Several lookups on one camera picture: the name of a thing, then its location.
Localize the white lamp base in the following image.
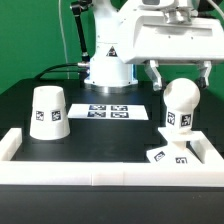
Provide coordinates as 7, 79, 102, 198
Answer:
146, 127, 201, 165

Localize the grey hanging cable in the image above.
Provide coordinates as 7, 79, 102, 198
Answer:
58, 0, 71, 80

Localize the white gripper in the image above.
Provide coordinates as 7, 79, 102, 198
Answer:
117, 3, 224, 91

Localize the black cable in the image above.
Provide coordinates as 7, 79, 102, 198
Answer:
33, 62, 90, 82

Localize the white marker sheet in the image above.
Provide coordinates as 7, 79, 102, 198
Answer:
68, 104, 148, 120

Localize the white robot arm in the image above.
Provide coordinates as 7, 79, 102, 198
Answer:
84, 0, 224, 92

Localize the white lamp bulb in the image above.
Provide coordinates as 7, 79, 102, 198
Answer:
163, 78, 200, 133

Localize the white U-shaped fence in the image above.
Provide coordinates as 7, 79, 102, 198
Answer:
0, 128, 224, 187

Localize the white lamp shade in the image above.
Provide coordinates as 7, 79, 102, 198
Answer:
30, 86, 70, 140

